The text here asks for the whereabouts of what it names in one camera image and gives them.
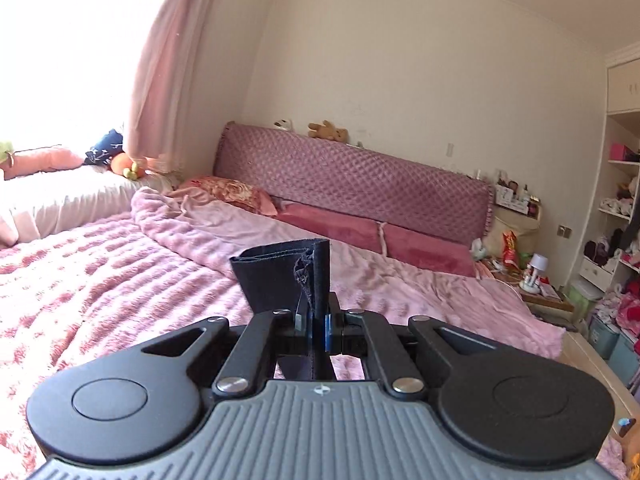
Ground small white table lamp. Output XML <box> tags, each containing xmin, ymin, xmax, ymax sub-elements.
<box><xmin>522</xmin><ymin>254</ymin><xmax>546</xmax><ymax>294</ymax></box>

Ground pink fluffy blanket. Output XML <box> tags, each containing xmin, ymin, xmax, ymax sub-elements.
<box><xmin>0</xmin><ymin>210</ymin><xmax>632</xmax><ymax>480</ymax></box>

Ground orange plush toy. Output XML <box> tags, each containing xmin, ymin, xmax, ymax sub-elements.
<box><xmin>110</xmin><ymin>152</ymin><xmax>151</xmax><ymax>180</ymax></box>

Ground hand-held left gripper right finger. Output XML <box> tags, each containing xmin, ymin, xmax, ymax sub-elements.
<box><xmin>322</xmin><ymin>300</ymin><xmax>497</xmax><ymax>395</ymax></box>

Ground grey-blue storage bin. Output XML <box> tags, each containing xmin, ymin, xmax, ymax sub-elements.
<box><xmin>587</xmin><ymin>310</ymin><xmax>640</xmax><ymax>377</ymax></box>

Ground pink bolster pillow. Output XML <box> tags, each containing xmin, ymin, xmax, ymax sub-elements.
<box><xmin>2</xmin><ymin>146</ymin><xmax>85</xmax><ymax>181</ymax></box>

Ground red snack bag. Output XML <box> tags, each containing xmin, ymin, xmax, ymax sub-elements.
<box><xmin>501</xmin><ymin>231</ymin><xmax>522</xmax><ymax>274</ymax></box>

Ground small brown teddy bear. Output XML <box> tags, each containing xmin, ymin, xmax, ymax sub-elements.
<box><xmin>307</xmin><ymin>120</ymin><xmax>349</xmax><ymax>144</ymax></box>

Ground white shelf unit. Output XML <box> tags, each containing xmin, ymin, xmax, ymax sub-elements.
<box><xmin>575</xmin><ymin>55</ymin><xmax>640</xmax><ymax>292</ymax></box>

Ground pink quilted headboard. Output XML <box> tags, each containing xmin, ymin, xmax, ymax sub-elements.
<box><xmin>214</xmin><ymin>121</ymin><xmax>497</xmax><ymax>262</ymax></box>

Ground light pink quilt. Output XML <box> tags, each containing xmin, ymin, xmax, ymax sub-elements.
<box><xmin>131</xmin><ymin>185</ymin><xmax>567</xmax><ymax>358</ymax></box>

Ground pink curtain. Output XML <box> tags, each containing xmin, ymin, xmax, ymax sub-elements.
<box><xmin>122</xmin><ymin>0</ymin><xmax>273</xmax><ymax>172</ymax></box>

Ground black pants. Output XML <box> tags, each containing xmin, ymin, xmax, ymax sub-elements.
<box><xmin>229</xmin><ymin>237</ymin><xmax>332</xmax><ymax>382</ymax></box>

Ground wooden nightstand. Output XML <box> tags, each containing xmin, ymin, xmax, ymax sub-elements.
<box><xmin>519</xmin><ymin>285</ymin><xmax>577</xmax><ymax>317</ymax></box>

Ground floral pink pillow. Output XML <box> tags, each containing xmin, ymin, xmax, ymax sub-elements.
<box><xmin>176</xmin><ymin>175</ymin><xmax>279</xmax><ymax>218</ymax></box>

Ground white window seat cushion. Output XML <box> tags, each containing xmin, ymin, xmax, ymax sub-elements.
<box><xmin>0</xmin><ymin>164</ymin><xmax>168</xmax><ymax>247</ymax></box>

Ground green storage box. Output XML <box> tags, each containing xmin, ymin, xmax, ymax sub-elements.
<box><xmin>567</xmin><ymin>280</ymin><xmax>604</xmax><ymax>322</ymax></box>

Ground bedside shelf with bottles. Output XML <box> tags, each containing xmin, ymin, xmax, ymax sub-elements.
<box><xmin>492</xmin><ymin>170</ymin><xmax>544</xmax><ymax>222</ymax></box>

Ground navy printed plush toy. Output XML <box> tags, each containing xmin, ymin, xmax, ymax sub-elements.
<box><xmin>83</xmin><ymin>129</ymin><xmax>125</xmax><ymax>167</ymax></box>

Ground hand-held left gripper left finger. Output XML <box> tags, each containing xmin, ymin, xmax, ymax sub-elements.
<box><xmin>141</xmin><ymin>300</ymin><xmax>315</xmax><ymax>397</ymax></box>

